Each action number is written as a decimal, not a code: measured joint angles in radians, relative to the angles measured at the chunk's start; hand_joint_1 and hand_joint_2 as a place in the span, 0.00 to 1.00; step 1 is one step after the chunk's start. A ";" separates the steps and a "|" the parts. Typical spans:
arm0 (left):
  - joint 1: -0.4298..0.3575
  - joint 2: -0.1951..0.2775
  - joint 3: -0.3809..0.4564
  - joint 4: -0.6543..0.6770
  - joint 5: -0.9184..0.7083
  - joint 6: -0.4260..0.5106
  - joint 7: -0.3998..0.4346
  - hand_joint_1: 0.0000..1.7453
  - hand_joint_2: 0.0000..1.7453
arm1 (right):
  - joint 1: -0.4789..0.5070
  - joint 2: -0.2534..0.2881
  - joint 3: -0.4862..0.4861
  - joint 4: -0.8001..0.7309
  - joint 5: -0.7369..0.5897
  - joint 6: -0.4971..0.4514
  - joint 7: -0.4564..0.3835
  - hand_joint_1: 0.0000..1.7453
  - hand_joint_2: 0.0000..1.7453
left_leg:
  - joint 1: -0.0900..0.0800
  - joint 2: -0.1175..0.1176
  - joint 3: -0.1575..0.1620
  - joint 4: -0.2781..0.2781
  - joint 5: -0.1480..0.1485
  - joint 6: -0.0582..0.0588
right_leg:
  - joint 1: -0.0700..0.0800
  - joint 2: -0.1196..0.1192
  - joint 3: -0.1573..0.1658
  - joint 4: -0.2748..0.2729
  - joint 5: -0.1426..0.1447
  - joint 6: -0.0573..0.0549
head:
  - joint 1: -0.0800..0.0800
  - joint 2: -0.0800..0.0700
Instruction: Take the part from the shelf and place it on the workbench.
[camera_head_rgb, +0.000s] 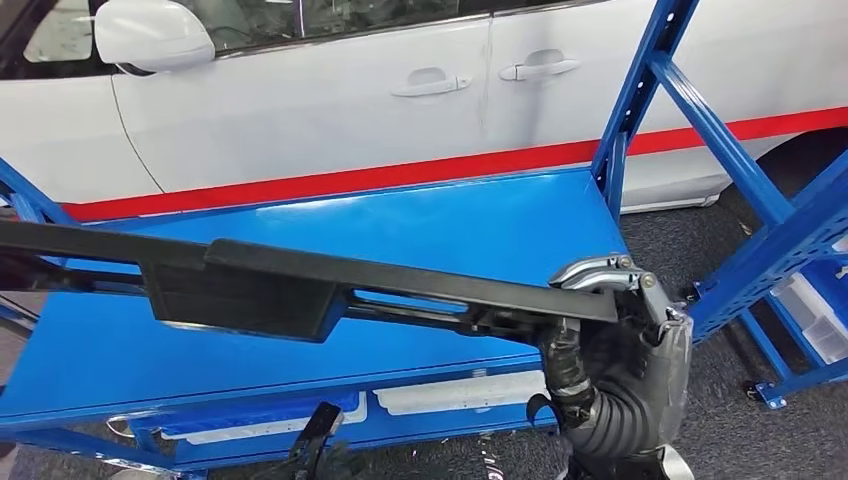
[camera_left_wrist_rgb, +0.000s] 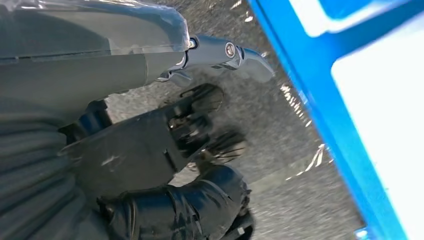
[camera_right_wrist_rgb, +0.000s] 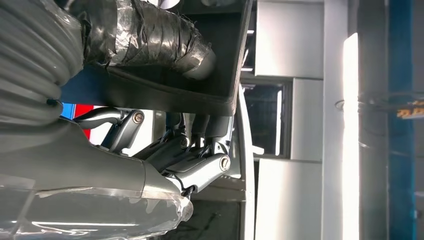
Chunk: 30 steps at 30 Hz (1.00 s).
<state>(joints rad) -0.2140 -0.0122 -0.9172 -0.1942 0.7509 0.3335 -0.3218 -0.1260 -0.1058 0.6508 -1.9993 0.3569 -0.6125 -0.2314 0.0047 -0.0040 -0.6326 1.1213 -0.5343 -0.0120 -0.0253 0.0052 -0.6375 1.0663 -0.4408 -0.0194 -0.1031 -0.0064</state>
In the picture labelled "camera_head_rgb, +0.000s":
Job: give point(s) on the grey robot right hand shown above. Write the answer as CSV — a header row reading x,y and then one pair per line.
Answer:
x,y
662,371

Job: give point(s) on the long black plastic part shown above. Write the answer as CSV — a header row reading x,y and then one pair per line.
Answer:
x,y
397,278

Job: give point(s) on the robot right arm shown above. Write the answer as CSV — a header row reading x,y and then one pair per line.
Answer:
x,y
616,437

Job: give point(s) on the blue metal shelf rack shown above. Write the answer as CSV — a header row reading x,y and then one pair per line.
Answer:
x,y
397,225
795,381

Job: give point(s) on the clear plastic storage box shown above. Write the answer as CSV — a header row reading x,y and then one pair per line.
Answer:
x,y
815,318

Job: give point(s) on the black car tyre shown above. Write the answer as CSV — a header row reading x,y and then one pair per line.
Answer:
x,y
808,166

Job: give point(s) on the black robot left foot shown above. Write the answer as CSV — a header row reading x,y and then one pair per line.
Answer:
x,y
318,430

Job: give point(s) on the white car red stripe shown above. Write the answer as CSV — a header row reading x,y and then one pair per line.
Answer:
x,y
298,119

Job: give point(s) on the white car side mirror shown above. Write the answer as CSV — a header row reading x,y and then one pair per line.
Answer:
x,y
152,33

